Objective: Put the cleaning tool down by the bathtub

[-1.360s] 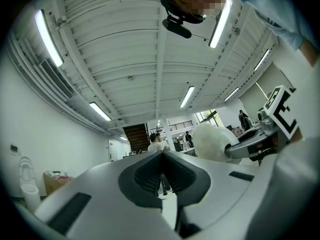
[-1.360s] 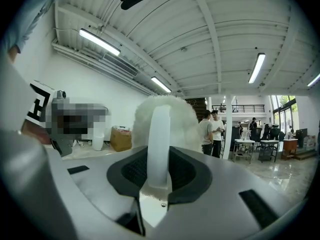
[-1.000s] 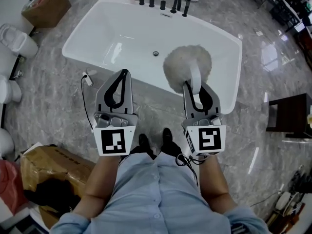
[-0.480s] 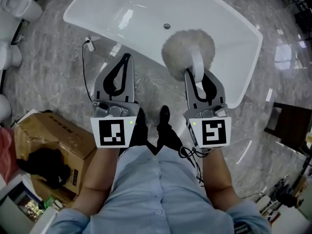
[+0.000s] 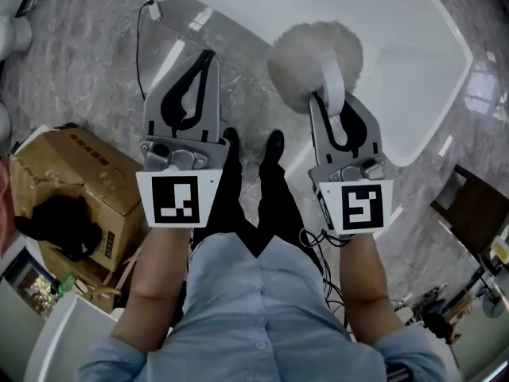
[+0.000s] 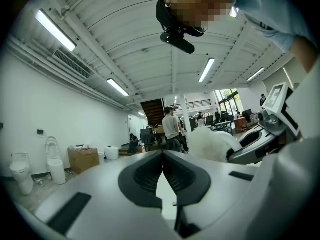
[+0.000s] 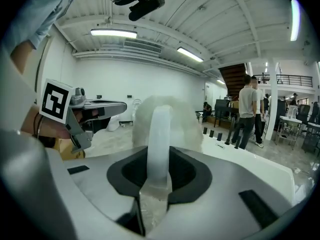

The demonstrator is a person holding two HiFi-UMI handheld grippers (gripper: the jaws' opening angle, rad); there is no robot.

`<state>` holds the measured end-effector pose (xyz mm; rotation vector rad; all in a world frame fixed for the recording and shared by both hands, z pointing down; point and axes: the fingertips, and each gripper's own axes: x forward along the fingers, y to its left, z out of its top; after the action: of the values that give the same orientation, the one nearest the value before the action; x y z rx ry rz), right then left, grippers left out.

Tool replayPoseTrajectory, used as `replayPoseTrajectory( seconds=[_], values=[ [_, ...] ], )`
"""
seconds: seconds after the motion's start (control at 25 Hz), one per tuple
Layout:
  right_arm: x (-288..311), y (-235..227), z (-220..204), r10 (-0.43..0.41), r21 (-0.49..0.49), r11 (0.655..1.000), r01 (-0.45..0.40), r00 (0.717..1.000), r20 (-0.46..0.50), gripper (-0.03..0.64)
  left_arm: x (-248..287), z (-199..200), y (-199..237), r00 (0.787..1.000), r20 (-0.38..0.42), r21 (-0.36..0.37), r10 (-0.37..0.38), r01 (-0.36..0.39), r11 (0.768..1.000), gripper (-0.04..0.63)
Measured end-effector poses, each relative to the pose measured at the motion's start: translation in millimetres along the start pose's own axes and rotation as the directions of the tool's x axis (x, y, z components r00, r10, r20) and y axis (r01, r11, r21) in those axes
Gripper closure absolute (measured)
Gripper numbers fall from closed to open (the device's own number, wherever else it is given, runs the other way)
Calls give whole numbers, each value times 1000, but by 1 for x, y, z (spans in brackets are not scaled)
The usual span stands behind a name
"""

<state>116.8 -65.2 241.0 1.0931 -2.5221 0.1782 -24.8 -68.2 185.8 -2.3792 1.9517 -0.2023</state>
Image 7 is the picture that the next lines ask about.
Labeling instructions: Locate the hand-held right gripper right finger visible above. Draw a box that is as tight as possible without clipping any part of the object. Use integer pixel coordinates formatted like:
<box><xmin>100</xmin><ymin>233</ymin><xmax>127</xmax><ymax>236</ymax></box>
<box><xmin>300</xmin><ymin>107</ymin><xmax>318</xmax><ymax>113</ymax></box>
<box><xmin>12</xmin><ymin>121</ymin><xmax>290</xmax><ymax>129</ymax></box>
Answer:
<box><xmin>146</xmin><ymin>145</ymin><xmax>293</xmax><ymax>240</ymax></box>

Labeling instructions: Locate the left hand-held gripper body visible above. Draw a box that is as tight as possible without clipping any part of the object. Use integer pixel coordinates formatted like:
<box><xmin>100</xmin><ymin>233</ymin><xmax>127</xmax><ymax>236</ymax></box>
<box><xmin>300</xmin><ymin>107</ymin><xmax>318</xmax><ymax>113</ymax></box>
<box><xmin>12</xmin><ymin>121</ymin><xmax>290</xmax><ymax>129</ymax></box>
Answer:
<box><xmin>39</xmin><ymin>78</ymin><xmax>93</xmax><ymax>154</ymax></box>

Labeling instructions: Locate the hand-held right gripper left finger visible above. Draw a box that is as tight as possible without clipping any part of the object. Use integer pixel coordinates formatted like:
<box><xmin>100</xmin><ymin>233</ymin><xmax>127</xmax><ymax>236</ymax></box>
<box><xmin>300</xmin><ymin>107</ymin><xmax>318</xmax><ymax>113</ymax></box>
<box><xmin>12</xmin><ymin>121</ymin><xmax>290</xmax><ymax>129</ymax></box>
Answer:
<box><xmin>46</xmin><ymin>145</ymin><xmax>150</xmax><ymax>240</ymax></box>

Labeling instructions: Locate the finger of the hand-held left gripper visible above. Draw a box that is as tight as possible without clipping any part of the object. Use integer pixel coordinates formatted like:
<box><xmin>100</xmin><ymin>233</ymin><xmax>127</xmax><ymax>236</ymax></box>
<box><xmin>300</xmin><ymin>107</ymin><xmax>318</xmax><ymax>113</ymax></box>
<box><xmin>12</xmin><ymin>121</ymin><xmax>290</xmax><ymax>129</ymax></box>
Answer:
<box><xmin>81</xmin><ymin>99</ymin><xmax>128</xmax><ymax>135</ymax></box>

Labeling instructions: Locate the white bathtub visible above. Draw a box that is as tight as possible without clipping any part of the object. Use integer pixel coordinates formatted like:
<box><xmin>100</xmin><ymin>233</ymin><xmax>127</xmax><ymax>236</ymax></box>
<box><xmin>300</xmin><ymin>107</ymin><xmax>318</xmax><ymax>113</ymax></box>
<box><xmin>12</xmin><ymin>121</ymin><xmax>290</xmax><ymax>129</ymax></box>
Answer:
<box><xmin>199</xmin><ymin>133</ymin><xmax>296</xmax><ymax>207</ymax></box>

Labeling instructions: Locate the fluffy white duster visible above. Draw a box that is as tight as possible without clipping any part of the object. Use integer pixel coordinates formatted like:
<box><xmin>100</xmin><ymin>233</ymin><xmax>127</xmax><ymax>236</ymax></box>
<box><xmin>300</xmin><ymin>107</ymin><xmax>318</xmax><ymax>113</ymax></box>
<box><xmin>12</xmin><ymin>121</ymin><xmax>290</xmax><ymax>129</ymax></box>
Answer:
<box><xmin>131</xmin><ymin>95</ymin><xmax>204</xmax><ymax>200</ymax></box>

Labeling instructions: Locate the person's left forearm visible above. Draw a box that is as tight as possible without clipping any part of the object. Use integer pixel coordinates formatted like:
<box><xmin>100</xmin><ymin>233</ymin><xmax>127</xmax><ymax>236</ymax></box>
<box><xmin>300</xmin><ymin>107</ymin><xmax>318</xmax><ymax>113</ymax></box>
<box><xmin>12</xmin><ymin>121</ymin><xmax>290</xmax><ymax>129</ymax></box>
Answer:
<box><xmin>9</xmin><ymin>40</ymin><xmax>72</xmax><ymax>141</ymax></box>

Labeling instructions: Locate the person's left hand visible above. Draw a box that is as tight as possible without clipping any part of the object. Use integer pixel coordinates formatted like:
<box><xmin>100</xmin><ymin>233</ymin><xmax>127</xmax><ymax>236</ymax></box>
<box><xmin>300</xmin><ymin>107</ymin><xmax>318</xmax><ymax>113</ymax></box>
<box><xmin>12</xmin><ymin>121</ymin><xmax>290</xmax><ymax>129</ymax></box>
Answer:
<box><xmin>72</xmin><ymin>108</ymin><xmax>100</xmax><ymax>125</ymax></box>

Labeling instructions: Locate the black wrist band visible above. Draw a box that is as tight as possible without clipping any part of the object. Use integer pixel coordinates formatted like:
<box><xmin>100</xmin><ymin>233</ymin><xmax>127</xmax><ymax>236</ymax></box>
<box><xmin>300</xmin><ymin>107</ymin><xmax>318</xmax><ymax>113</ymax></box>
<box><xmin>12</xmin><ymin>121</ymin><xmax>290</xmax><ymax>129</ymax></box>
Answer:
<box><xmin>33</xmin><ymin>112</ymin><xmax>45</xmax><ymax>138</ymax></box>

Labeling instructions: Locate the open brown cardboard box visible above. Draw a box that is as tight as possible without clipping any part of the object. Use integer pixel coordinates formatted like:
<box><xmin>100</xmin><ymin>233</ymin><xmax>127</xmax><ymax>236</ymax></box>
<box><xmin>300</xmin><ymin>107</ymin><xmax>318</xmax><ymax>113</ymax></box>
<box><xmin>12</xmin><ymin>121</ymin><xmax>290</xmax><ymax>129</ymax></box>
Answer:
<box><xmin>58</xmin><ymin>137</ymin><xmax>86</xmax><ymax>160</ymax></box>

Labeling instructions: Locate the ceiling air vent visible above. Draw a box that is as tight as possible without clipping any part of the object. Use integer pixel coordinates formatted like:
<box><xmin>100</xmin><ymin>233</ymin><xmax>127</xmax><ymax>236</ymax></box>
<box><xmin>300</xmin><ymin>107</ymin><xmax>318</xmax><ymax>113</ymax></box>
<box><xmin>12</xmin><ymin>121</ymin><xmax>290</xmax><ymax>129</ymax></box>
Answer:
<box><xmin>123</xmin><ymin>39</ymin><xmax>164</xmax><ymax>55</ymax></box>

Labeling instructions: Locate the long ceiling light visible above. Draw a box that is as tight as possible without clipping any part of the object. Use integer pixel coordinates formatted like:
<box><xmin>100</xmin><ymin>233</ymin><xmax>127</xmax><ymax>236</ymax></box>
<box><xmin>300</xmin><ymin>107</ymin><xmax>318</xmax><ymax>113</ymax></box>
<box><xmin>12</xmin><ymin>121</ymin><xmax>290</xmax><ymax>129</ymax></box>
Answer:
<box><xmin>90</xmin><ymin>28</ymin><xmax>138</xmax><ymax>39</ymax></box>
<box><xmin>290</xmin><ymin>0</ymin><xmax>301</xmax><ymax>42</ymax></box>
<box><xmin>176</xmin><ymin>46</ymin><xmax>205</xmax><ymax>63</ymax></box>

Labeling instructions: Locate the light blue shirt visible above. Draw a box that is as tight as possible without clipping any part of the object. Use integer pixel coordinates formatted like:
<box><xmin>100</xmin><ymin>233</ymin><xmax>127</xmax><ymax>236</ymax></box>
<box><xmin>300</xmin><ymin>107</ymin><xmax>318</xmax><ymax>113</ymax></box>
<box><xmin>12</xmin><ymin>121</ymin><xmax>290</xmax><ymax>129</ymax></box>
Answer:
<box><xmin>0</xmin><ymin>0</ymin><xmax>86</xmax><ymax>50</ymax></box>

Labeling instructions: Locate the white sink stand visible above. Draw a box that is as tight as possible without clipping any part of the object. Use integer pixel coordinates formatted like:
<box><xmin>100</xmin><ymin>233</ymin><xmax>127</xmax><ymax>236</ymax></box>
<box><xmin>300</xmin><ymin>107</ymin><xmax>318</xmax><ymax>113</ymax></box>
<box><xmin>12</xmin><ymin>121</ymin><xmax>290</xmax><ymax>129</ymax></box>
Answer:
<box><xmin>274</xmin><ymin>105</ymin><xmax>304</xmax><ymax>150</ymax></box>

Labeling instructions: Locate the white column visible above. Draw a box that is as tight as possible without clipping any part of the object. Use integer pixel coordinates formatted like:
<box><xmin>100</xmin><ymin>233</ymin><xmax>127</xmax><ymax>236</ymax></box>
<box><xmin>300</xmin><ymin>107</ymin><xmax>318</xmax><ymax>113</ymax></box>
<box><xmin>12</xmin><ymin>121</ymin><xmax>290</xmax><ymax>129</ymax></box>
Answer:
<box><xmin>264</xmin><ymin>58</ymin><xmax>280</xmax><ymax>142</ymax></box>

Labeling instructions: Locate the dark wooden staircase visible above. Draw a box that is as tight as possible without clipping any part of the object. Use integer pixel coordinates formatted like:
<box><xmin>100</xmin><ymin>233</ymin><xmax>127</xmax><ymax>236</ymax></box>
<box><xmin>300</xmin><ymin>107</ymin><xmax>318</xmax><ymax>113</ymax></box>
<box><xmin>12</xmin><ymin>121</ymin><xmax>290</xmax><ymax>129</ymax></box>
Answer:
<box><xmin>218</xmin><ymin>63</ymin><xmax>250</xmax><ymax>98</ymax></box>

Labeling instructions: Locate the black balcony railing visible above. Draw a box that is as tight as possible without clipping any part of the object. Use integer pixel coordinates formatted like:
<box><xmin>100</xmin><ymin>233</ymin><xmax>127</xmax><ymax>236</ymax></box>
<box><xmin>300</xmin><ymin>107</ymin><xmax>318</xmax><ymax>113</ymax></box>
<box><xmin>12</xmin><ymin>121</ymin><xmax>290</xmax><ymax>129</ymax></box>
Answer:
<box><xmin>258</xmin><ymin>74</ymin><xmax>314</xmax><ymax>88</ymax></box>

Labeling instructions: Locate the black head-worn camera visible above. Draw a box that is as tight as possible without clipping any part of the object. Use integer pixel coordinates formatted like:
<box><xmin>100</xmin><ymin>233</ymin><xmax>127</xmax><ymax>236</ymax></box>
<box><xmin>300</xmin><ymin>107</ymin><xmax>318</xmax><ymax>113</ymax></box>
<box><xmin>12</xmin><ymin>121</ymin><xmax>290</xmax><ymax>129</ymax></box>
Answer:
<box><xmin>113</xmin><ymin>0</ymin><xmax>166</xmax><ymax>22</ymax></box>

